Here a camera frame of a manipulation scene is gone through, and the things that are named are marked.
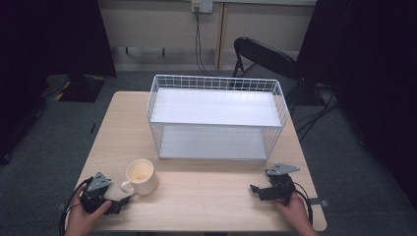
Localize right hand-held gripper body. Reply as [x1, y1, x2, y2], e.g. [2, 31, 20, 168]
[265, 162, 301, 207]

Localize grey table edge clamp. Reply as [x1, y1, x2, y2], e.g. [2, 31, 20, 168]
[308, 197, 329, 208]

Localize white wire shelf rack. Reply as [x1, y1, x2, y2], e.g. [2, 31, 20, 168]
[146, 74, 290, 162]

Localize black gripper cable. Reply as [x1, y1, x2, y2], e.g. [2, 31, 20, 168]
[292, 181, 315, 226]
[58, 176, 95, 236]

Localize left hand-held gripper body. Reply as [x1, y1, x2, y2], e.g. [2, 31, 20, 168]
[80, 171, 112, 215]

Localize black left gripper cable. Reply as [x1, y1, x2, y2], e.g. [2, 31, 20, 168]
[58, 176, 95, 236]

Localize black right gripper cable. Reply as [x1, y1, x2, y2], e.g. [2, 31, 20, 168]
[292, 181, 315, 226]

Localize person's right hand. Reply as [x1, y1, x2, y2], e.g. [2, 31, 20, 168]
[272, 192, 320, 236]

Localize black stand base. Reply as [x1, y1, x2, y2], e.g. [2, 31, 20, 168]
[41, 73, 107, 103]

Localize dark curtain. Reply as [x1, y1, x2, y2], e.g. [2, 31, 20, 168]
[295, 0, 417, 212]
[0, 0, 118, 165]

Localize cream ceramic cup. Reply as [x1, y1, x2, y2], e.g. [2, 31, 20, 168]
[119, 158, 160, 197]

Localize black wall socket cable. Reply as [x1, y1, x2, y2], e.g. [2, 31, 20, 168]
[194, 7, 215, 78]

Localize white wall socket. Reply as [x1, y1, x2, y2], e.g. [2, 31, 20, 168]
[191, 0, 214, 15]

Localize black folding chair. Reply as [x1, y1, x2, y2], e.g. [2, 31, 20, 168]
[231, 36, 304, 91]

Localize black floor cables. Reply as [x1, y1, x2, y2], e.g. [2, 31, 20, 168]
[292, 83, 340, 143]

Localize person's left hand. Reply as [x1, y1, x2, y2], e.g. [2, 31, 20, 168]
[64, 184, 113, 236]

